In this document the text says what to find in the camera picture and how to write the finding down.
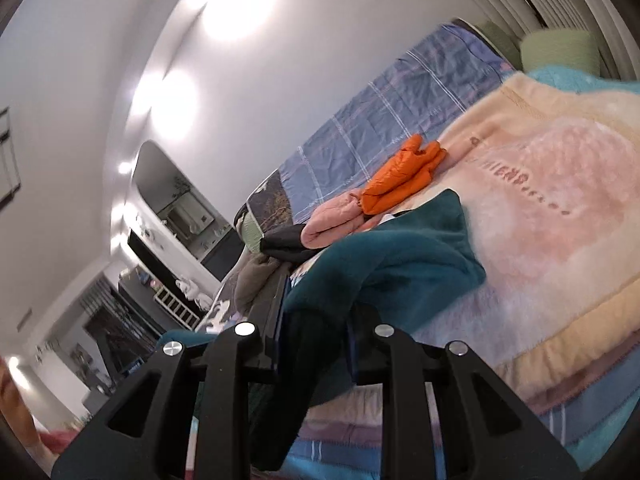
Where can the black garment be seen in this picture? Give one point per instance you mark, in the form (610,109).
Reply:
(285,247)

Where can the small green pillow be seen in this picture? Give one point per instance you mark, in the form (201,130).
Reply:
(495,42)

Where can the large green pillow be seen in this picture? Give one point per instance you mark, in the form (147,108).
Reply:
(560,52)

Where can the green ruffled cushion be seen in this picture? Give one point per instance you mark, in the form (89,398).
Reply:
(251,235)

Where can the orange puffer jacket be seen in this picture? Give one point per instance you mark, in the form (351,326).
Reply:
(400,175)

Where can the dark cabinet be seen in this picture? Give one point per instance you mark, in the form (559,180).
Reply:
(120,330)

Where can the blue plaid quilt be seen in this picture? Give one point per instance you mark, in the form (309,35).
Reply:
(375,110)

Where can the pink plush blanket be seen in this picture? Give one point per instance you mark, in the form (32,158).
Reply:
(550,185)

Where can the wall mirror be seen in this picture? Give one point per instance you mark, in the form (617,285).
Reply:
(190,215)

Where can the white cat figurine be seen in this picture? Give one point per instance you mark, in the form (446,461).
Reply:
(192,292)

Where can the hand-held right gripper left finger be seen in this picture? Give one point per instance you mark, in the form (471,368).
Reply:
(270,340)

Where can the purple printed bed sheet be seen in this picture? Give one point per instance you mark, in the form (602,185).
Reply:
(222,310)

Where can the teal fleece garment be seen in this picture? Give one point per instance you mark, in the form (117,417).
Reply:
(400,260)

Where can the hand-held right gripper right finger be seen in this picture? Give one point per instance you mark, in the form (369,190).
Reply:
(395,360)

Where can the white ladder rack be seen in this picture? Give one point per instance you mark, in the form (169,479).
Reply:
(177,307)

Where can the brown fleece garment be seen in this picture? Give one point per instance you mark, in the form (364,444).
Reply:
(252,280)

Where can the striped bed sheet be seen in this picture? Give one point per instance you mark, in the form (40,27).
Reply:
(375,435)

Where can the pink puffer jacket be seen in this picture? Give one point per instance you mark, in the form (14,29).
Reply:
(330,220)

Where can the person's red sleeve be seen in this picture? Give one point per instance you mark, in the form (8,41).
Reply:
(57,441)

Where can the arched wall niche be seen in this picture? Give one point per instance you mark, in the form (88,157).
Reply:
(165,175)

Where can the person's left forearm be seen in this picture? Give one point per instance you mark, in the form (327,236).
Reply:
(15,400)

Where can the dark tree print quilt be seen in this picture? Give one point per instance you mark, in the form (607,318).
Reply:
(272,200)

